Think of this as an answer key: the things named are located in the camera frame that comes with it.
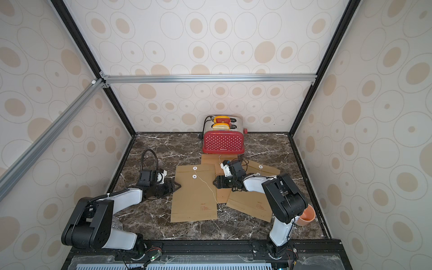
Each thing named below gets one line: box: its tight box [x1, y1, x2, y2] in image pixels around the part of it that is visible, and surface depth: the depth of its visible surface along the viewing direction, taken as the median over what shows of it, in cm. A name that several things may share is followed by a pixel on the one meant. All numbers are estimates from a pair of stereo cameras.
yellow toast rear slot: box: [213, 115, 231, 124], surface depth 99 cm
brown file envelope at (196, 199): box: [170, 164, 218, 223], surface depth 93 cm
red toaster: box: [202, 115, 249, 155], surface depth 102 cm
